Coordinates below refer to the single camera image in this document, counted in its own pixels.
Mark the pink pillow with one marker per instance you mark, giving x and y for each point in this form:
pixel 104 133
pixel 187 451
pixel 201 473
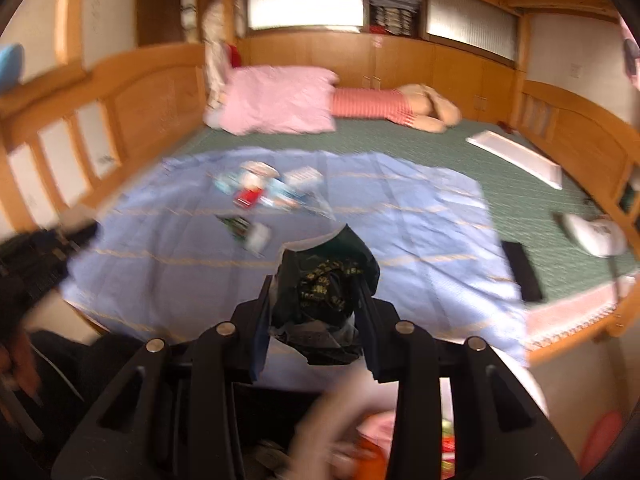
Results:
pixel 274 99

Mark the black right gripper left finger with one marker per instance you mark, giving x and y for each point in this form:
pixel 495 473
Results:
pixel 251 338

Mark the white cup trash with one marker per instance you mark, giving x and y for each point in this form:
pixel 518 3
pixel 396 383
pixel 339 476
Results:
pixel 262 169

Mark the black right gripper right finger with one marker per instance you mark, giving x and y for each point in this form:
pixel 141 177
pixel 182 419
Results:
pixel 376 322

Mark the plush doll striped dress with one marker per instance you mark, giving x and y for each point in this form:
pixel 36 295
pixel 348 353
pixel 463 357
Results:
pixel 416 106

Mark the black phone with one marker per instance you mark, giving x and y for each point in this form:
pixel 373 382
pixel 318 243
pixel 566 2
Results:
pixel 523 271

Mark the wooden bed frame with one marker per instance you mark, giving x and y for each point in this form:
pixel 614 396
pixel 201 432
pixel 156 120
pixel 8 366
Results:
pixel 132 106

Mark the white flat tray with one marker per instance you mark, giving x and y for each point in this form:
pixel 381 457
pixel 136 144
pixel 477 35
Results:
pixel 535 164

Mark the green bed mat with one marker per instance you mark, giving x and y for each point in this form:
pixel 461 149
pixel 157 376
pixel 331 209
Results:
pixel 523 209

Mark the blue round object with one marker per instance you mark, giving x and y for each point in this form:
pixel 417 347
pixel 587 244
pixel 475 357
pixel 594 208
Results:
pixel 11 66

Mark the red cigarette box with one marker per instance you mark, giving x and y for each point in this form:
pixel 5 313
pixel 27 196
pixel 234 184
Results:
pixel 247 197

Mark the dark green snack wrapper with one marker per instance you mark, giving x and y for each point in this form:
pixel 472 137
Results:
pixel 314 295

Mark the white desk lamp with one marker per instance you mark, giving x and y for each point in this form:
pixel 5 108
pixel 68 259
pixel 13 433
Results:
pixel 599 237

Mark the blue checked bed sheet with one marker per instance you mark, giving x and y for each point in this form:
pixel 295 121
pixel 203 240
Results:
pixel 165 263

